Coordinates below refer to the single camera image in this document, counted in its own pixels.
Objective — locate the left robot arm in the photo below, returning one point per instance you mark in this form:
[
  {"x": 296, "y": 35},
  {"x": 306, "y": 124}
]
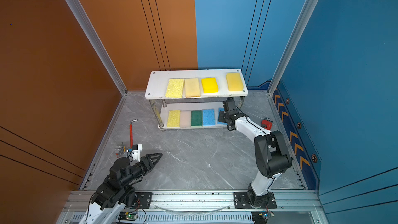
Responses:
[{"x": 117, "y": 190}]

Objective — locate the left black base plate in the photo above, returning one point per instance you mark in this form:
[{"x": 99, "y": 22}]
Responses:
[{"x": 139, "y": 200}]

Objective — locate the bright yellow foam sponge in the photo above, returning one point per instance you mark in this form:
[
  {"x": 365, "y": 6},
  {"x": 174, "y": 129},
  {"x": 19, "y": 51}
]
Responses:
[{"x": 209, "y": 85}]

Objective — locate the blue cellulose sponge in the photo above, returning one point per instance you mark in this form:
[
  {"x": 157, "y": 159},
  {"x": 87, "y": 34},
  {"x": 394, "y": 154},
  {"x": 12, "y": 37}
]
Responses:
[
  {"x": 208, "y": 117},
  {"x": 221, "y": 117}
]

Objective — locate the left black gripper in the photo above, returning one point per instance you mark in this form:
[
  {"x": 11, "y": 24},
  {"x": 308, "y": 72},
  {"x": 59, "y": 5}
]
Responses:
[{"x": 147, "y": 163}]

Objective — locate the light yellow cellulose sponge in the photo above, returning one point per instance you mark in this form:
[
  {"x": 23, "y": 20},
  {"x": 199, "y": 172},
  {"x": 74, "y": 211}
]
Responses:
[{"x": 175, "y": 88}]

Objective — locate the red pipe wrench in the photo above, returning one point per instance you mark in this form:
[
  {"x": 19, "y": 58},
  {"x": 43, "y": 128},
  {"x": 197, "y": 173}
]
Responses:
[{"x": 267, "y": 123}]

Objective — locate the golden yellow sponge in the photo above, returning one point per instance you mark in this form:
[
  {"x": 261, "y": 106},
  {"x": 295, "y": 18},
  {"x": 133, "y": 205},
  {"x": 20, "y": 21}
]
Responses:
[{"x": 234, "y": 82}]

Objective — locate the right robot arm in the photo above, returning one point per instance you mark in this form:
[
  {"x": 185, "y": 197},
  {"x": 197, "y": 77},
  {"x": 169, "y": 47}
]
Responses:
[{"x": 271, "y": 154}]

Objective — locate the green circuit board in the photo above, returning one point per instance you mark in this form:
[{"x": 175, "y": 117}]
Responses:
[
  {"x": 127, "y": 216},
  {"x": 261, "y": 217}
]

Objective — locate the right green circuit board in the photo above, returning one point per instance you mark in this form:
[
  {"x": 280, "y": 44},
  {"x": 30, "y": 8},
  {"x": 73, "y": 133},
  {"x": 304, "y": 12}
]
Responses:
[{"x": 261, "y": 217}]

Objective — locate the beige foam sponge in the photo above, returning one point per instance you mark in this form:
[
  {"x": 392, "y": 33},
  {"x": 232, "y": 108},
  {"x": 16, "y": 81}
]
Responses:
[{"x": 185, "y": 119}]

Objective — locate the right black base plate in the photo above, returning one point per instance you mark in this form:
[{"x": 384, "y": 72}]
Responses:
[{"x": 242, "y": 199}]

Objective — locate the green scouring sponge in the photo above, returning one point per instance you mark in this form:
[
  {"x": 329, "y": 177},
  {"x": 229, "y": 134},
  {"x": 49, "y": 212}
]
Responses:
[{"x": 196, "y": 118}]

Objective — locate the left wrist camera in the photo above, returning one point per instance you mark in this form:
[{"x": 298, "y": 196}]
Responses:
[{"x": 134, "y": 153}]

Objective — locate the red handled hex key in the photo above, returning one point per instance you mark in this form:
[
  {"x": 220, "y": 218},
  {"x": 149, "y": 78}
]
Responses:
[{"x": 131, "y": 131}]

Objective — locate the pale yellow orange-backed sponge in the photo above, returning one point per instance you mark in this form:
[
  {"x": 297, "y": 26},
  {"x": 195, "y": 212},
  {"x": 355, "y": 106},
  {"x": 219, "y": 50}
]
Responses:
[{"x": 192, "y": 87}]

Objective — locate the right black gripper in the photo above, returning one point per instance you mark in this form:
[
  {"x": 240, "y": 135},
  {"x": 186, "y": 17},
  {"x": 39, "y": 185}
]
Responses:
[{"x": 222, "y": 113}]

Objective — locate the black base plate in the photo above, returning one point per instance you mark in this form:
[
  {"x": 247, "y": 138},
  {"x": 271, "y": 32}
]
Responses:
[
  {"x": 242, "y": 199},
  {"x": 139, "y": 200}
]

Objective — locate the left green circuit board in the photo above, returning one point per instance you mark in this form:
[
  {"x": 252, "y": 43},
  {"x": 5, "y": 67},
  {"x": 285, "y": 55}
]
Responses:
[{"x": 127, "y": 216}]

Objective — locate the white two-tier shelf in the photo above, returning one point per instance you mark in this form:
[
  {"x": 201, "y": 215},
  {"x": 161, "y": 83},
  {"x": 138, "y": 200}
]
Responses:
[{"x": 161, "y": 105}]

